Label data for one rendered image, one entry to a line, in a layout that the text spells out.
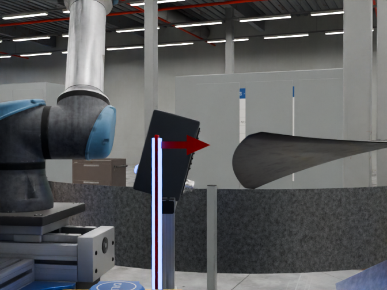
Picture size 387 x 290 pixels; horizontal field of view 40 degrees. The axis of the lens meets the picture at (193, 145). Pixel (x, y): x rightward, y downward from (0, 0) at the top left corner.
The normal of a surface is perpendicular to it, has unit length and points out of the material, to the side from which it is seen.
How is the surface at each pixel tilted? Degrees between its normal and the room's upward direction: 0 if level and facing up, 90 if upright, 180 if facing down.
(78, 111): 65
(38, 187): 73
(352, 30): 90
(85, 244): 90
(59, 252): 90
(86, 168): 90
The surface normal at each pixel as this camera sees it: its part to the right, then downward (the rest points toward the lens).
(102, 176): -0.33, 0.01
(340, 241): 0.31, 0.01
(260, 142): -0.03, 0.97
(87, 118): 0.11, -0.47
